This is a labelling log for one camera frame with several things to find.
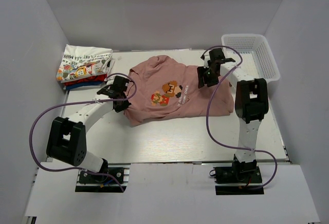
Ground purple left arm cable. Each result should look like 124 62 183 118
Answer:
29 72 137 191

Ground white cartoon-print folded t-shirt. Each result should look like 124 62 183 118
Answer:
56 44 114 83

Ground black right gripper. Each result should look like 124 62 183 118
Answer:
197 65 220 89

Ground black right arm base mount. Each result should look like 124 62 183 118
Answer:
209 166 264 196

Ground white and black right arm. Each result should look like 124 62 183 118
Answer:
197 47 269 182

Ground white plastic mesh basket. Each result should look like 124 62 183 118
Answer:
221 34 280 83

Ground pink pixel-print t-shirt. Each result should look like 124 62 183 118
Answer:
124 55 234 126

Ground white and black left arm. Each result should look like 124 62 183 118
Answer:
46 73 133 182

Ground blue folded t-shirt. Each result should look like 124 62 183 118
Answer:
63 81 104 90

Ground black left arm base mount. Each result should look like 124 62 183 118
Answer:
75 164 131 193

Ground red folded t-shirt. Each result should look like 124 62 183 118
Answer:
64 74 107 86

